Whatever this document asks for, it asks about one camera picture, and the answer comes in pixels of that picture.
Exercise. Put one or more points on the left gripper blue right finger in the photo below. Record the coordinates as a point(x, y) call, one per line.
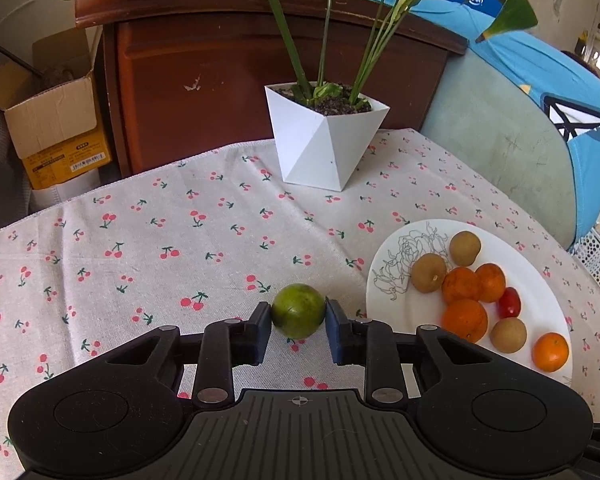
point(346, 336)

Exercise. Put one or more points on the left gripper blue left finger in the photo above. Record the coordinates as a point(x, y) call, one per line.
point(251, 336)

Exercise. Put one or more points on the green plum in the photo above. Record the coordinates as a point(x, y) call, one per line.
point(298, 310)

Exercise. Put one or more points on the brown kiwi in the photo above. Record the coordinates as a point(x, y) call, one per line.
point(428, 273)
point(508, 335)
point(465, 247)

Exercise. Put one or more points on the orange mandarin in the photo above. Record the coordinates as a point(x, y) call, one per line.
point(550, 352)
point(461, 283)
point(493, 282)
point(467, 319)

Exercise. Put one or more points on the red cherry tomato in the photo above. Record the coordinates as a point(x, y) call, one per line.
point(509, 305)

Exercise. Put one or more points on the white decorated plate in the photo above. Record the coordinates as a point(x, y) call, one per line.
point(391, 298)

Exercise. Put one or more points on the cherry print tablecloth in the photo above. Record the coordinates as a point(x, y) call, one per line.
point(209, 237)

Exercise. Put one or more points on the white geometric plant pot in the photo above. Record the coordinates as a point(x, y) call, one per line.
point(316, 150)

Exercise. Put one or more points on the pale green sofa cushion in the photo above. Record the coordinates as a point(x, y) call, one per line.
point(492, 126)

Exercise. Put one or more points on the dark wooden cabinet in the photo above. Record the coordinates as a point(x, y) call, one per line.
point(186, 76)

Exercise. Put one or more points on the open cardboard box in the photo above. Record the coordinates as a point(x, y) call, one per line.
point(52, 112)

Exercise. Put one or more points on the blue cartoon pillow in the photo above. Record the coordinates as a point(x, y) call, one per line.
point(566, 91)

